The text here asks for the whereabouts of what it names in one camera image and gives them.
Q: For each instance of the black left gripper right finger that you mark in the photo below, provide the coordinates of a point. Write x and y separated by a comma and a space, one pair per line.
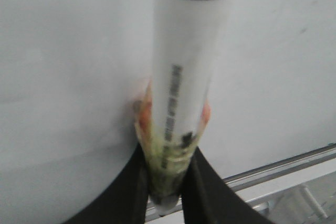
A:
207, 199

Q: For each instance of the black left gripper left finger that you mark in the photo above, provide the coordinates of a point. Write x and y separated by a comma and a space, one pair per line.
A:
125, 199

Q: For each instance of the white whiteboard marker pen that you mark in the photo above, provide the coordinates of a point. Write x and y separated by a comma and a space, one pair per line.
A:
185, 36

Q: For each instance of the white whiteboard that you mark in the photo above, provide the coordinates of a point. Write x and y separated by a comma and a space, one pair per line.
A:
71, 69

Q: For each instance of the aluminium whiteboard tray rail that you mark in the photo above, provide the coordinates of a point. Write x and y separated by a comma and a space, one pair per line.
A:
283, 183

